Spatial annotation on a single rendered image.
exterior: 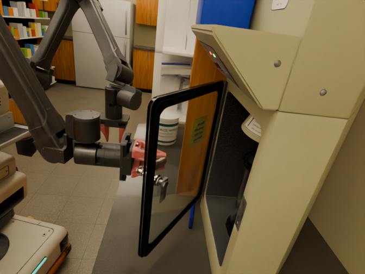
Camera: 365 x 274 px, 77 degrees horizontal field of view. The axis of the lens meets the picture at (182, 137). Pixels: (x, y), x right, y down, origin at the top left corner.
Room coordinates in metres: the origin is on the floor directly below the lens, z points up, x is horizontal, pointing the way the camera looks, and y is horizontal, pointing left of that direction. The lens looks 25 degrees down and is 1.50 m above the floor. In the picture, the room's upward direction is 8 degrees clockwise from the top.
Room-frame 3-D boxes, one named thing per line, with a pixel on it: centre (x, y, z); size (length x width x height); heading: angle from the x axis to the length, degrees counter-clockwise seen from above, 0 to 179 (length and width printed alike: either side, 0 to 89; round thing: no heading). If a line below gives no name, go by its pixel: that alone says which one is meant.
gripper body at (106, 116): (0.75, 0.25, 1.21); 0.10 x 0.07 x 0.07; 96
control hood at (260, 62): (0.48, -0.06, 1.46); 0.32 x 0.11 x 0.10; 6
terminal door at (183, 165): (0.50, -0.01, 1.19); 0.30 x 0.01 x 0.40; 151
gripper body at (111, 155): (0.47, 0.15, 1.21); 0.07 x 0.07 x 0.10; 6
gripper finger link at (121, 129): (0.75, 0.24, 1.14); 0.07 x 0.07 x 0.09; 6
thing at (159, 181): (0.40, 0.03, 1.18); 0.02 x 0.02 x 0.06; 61
